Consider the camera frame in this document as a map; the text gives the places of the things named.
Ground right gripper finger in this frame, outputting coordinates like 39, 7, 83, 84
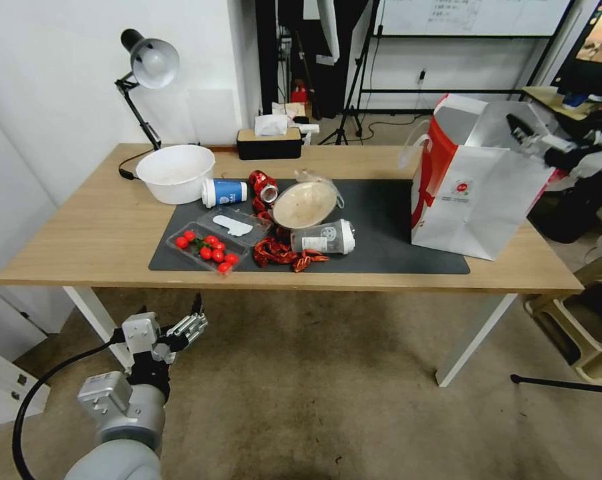
505, 113, 551, 145
511, 129, 577, 158

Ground white red delivery bag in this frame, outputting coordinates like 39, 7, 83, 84
397, 93, 567, 262

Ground small wooden side table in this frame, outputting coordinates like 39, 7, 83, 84
522, 85, 602, 122

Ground clear plastic tomato tray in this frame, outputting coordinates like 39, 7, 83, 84
165, 221, 247, 277

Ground wooden table white legs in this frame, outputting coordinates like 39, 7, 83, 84
0, 143, 585, 389

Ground large crumpled red wrapper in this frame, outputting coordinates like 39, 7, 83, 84
252, 237, 303, 269

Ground whiteboard on black stand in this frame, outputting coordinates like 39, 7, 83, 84
349, 0, 577, 103

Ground clear plastic tray lid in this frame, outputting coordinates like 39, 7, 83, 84
197, 207, 274, 247

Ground white cabinet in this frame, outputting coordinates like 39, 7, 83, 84
0, 97, 77, 432

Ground small crumpled red wrapper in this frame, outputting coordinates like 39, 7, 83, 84
291, 249, 331, 274

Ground white plastic bowl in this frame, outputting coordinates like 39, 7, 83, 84
135, 144, 217, 205

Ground blue white paper cup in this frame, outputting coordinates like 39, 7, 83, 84
201, 177, 249, 209

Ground clear plastic cup white lid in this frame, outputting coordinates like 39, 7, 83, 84
290, 218, 357, 255

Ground crushed red can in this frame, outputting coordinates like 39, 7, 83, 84
247, 169, 281, 205

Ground beige plastic stool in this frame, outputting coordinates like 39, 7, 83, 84
522, 259, 602, 387

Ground beige takeaway bowl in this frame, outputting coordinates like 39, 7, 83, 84
272, 181, 339, 229

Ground black tripod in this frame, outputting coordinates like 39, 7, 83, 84
319, 29, 381, 147

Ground black desk mat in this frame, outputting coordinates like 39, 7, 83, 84
148, 178, 471, 275

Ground black tissue box wood lid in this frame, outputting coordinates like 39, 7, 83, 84
236, 113, 303, 161

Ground clear plastic bowl lid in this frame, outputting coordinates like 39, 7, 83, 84
294, 168, 346, 209

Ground white softbox panel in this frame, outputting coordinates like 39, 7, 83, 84
316, 0, 343, 65

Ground black stand leg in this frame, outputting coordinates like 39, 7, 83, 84
510, 373, 602, 397

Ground white cardboard box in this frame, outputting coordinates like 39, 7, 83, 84
272, 101, 313, 122

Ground black silver desk lamp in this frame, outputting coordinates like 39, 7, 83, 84
114, 28, 181, 182

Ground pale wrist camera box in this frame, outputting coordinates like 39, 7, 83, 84
121, 311, 163, 355

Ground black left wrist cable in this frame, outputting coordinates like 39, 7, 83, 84
12, 327, 131, 480

